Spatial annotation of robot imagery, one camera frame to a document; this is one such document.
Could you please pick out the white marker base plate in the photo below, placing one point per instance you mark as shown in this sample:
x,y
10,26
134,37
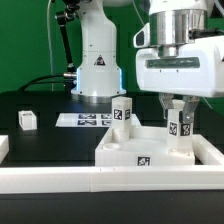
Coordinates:
x,y
84,120

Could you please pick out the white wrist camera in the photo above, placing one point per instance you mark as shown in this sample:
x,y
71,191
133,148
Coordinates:
x,y
142,37

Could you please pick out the white square table top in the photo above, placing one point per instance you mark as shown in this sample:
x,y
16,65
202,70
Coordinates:
x,y
146,146

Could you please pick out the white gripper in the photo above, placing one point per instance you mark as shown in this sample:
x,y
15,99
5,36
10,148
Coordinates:
x,y
198,70

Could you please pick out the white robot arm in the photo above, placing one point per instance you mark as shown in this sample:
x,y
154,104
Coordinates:
x,y
177,54

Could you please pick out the white U-shaped fence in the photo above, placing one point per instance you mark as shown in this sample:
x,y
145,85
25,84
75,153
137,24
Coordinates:
x,y
208,175

